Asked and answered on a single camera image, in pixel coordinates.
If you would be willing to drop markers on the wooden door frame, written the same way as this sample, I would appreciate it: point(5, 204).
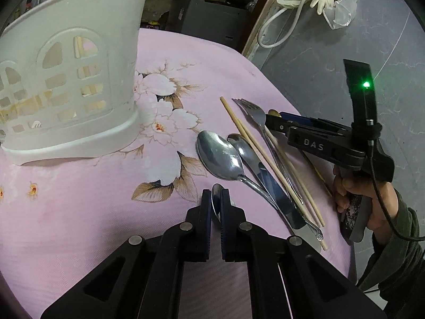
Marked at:
point(262, 13)

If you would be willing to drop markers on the metal table knife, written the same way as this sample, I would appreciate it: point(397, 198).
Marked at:
point(279, 196)

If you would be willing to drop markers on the metal fork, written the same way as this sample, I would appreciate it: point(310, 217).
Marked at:
point(254, 114)

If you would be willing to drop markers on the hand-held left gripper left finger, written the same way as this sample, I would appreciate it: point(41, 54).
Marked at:
point(204, 226)

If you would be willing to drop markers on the small metal spoon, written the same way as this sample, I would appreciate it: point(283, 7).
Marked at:
point(215, 199)

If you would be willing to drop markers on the wooden chopstick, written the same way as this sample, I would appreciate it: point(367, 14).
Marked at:
point(318, 174)
point(247, 134)
point(300, 186)

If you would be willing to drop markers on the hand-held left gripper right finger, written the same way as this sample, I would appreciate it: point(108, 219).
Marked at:
point(229, 226)

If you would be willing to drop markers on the large metal spoon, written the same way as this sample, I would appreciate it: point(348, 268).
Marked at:
point(215, 153)

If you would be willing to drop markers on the pink floral tablecloth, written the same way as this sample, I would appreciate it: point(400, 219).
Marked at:
point(83, 222)

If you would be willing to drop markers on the person's right forearm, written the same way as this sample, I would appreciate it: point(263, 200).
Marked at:
point(398, 259)

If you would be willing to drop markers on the person's right hand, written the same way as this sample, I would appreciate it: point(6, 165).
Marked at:
point(381, 202)

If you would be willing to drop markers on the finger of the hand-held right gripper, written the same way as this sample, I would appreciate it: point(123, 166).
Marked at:
point(277, 123)
point(295, 118)

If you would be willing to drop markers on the black cabinet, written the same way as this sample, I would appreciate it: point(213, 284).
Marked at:
point(206, 20)

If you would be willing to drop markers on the white plastic utensil basket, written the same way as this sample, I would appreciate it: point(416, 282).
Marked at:
point(109, 13)

